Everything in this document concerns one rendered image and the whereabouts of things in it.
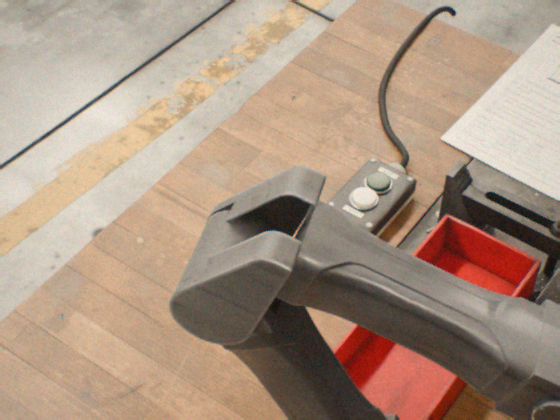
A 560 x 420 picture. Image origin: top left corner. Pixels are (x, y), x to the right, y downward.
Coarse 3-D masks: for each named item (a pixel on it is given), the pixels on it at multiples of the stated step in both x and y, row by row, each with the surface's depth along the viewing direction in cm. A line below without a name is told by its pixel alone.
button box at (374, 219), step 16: (432, 16) 156; (416, 32) 153; (400, 48) 150; (384, 80) 146; (384, 96) 144; (384, 112) 142; (384, 128) 140; (400, 144) 137; (368, 160) 133; (352, 176) 131; (400, 176) 131; (352, 192) 129; (384, 192) 129; (400, 192) 129; (352, 208) 127; (368, 208) 127; (384, 208) 127; (400, 208) 131; (368, 224) 126; (384, 224) 128
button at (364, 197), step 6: (354, 192) 128; (360, 192) 128; (366, 192) 128; (372, 192) 128; (354, 198) 127; (360, 198) 127; (366, 198) 127; (372, 198) 127; (360, 204) 127; (366, 204) 127; (372, 204) 127
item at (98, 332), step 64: (384, 0) 159; (320, 64) 149; (384, 64) 149; (448, 64) 149; (512, 64) 150; (256, 128) 141; (320, 128) 141; (448, 128) 141; (192, 192) 133; (128, 256) 126; (64, 320) 120; (128, 320) 120; (320, 320) 120; (0, 384) 114; (64, 384) 114; (128, 384) 114; (192, 384) 114; (256, 384) 114
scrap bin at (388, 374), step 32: (448, 224) 123; (416, 256) 119; (448, 256) 126; (480, 256) 124; (512, 256) 120; (512, 288) 123; (352, 352) 115; (384, 352) 117; (384, 384) 114; (416, 384) 114; (448, 384) 108; (416, 416) 112
